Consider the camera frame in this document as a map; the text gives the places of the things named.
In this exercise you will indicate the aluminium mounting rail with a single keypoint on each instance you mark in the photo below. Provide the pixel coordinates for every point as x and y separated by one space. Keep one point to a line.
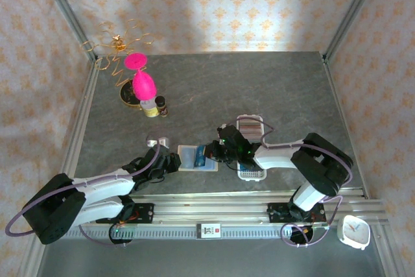
210 212

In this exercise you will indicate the blue credit card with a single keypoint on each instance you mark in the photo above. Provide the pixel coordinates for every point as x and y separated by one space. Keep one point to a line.
200 157

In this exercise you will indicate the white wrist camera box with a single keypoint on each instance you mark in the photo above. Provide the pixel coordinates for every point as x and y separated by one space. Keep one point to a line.
222 126
160 142

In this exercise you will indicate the rose pink card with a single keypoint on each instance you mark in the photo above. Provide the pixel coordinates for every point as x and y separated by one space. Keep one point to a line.
251 131

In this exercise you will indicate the beige card holder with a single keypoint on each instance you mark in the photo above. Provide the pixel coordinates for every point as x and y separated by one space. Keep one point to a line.
186 160

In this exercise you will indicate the aluminium side rail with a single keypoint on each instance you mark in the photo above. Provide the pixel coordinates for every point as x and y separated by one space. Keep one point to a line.
336 95
81 111

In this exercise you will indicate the white label plate red mark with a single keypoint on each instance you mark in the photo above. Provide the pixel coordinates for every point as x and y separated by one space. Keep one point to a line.
209 231

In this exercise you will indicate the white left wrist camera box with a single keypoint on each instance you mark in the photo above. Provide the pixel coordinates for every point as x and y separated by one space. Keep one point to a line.
160 142

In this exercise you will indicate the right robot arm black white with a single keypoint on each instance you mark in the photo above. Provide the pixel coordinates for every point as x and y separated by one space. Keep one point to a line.
321 166

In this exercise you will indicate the light grey card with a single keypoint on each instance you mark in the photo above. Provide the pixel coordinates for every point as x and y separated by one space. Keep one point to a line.
254 139

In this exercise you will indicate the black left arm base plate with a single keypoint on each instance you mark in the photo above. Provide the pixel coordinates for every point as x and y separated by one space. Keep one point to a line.
146 212

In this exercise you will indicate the yellow jar white lid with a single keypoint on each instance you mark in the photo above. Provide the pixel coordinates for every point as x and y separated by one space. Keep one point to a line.
150 111

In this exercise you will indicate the white plastic basket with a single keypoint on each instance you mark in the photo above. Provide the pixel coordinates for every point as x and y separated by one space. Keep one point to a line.
253 175

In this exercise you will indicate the pink wine glass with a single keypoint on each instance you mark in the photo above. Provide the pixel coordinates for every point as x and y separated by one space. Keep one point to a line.
144 85

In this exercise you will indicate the dusky pink card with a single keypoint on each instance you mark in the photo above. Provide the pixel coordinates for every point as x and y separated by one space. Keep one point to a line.
251 122

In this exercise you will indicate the white alarm clock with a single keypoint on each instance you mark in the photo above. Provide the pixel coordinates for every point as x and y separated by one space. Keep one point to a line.
353 231

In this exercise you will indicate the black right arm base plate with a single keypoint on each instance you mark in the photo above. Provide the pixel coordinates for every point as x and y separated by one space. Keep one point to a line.
275 212

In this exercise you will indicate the aluminium frame post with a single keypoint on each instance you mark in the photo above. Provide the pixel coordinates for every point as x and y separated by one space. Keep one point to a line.
62 4
356 4

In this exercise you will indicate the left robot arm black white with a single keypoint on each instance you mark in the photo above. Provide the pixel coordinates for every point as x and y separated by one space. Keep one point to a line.
103 186

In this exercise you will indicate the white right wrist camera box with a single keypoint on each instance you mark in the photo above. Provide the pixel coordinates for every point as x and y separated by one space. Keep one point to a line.
222 126

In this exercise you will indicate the small dark spice bottle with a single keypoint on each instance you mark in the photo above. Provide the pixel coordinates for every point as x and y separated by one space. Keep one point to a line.
161 105

